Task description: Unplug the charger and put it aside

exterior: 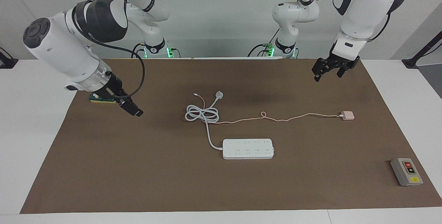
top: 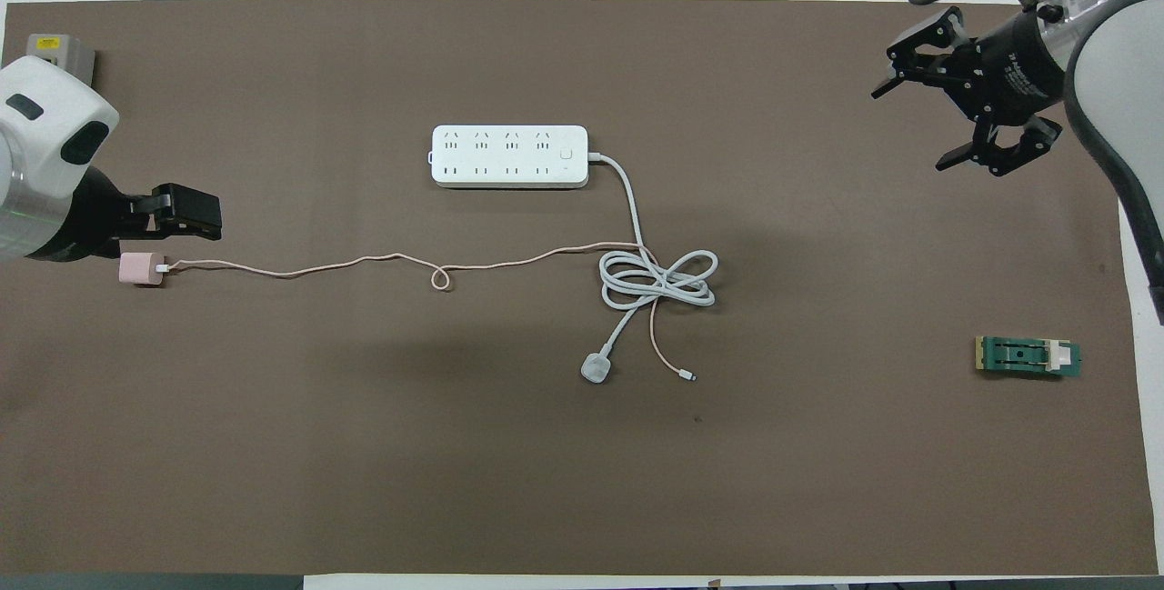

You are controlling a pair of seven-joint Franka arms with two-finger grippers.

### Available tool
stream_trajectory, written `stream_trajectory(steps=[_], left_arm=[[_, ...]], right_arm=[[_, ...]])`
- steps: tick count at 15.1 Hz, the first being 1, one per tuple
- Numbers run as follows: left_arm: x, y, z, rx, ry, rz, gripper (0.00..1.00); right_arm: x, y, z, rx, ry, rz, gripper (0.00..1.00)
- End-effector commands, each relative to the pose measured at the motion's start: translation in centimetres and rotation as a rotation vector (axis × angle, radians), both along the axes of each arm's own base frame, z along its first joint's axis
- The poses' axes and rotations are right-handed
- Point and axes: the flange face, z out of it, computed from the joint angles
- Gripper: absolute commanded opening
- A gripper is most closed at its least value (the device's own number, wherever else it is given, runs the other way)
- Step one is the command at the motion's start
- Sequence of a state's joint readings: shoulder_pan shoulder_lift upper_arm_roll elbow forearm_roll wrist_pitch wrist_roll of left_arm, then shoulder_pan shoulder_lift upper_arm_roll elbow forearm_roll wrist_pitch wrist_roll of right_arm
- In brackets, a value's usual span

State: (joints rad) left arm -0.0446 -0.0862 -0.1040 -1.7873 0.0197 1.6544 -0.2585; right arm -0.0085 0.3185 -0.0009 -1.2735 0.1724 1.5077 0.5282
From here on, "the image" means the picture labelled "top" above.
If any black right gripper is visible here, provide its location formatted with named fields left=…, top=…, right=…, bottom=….
left=870, top=5, right=1067, bottom=178

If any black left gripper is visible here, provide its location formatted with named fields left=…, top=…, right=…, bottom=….
left=27, top=166, right=223, bottom=262

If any pink charger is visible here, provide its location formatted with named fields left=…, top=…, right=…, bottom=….
left=119, top=252, right=168, bottom=287

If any pink charging cable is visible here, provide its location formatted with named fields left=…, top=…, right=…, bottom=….
left=156, top=243, right=697, bottom=383

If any white power strip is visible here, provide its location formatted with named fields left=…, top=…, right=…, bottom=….
left=431, top=125, right=590, bottom=190

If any green circuit board fixture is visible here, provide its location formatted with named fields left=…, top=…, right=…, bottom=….
left=975, top=335, right=1083, bottom=382

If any brown table mat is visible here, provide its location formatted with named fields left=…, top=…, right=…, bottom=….
left=0, top=0, right=1160, bottom=577

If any grey on-off switch box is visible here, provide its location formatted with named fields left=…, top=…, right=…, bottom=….
left=25, top=34, right=97, bottom=89

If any white power cord with plug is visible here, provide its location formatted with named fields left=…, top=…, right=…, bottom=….
left=580, top=152, right=719, bottom=384

